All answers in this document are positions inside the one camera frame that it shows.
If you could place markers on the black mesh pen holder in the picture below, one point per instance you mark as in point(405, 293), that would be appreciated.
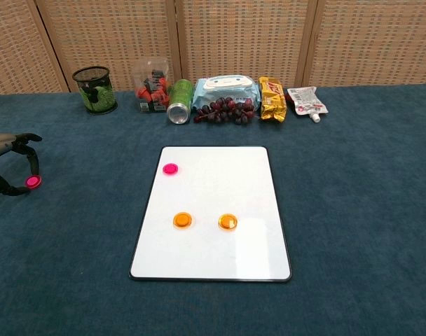
point(95, 92)

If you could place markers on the dark red grape bunch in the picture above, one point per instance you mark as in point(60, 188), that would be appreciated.
point(223, 110)

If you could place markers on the white magnetic board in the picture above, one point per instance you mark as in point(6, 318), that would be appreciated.
point(216, 189)

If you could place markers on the orange disc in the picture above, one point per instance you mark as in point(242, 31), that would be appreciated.
point(182, 220)
point(227, 221)

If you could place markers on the pink disc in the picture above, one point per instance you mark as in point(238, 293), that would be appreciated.
point(33, 182)
point(170, 169)

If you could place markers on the white spouted drink pouch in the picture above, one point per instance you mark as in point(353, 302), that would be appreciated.
point(305, 99)

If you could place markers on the woven bamboo folding screen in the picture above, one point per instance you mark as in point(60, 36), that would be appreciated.
point(241, 35)

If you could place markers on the green can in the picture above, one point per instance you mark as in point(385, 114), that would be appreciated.
point(179, 103)

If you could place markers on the clear box with red items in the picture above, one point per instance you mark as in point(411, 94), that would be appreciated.
point(151, 91)

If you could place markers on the blue wet wipes pack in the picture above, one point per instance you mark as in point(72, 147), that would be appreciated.
point(227, 89)

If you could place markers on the yellow snack packet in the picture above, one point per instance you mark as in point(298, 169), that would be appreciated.
point(272, 99)

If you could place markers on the blue felt table cover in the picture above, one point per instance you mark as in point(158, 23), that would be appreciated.
point(356, 210)

